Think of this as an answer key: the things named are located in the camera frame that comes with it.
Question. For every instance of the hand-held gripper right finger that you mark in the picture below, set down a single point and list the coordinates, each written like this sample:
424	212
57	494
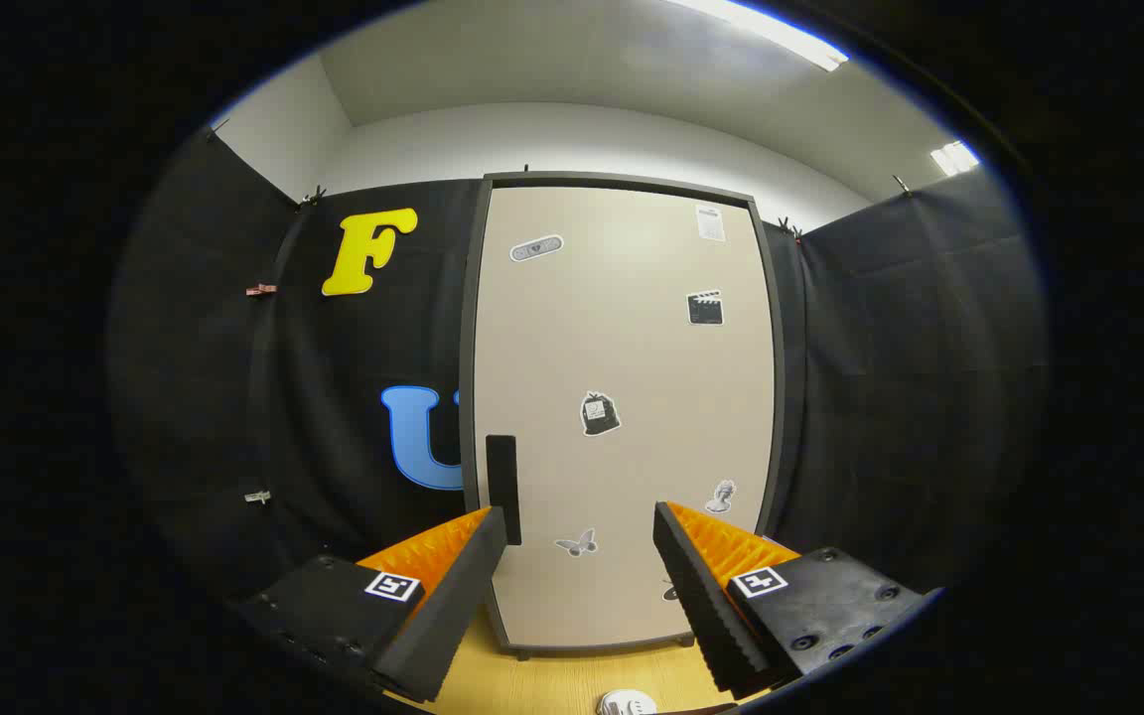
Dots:
706	606

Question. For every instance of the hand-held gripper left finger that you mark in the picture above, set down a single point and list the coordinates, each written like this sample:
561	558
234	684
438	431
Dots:
453	606

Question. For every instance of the white canvas shoe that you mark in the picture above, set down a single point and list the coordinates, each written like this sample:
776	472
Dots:
627	704

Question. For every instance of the grey shoe cabinet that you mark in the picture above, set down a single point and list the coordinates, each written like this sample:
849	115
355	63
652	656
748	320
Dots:
470	397

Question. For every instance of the black backdrop cloth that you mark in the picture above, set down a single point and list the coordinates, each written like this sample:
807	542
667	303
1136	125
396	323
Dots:
234	397

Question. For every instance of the black binder clip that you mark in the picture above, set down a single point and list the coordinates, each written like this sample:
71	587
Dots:
313	196
789	229
217	126
902	184

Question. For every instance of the small ceiling light panel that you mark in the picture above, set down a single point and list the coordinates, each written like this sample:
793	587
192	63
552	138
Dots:
954	157

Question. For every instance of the long ceiling light panel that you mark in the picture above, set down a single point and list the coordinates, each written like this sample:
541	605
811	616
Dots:
781	35

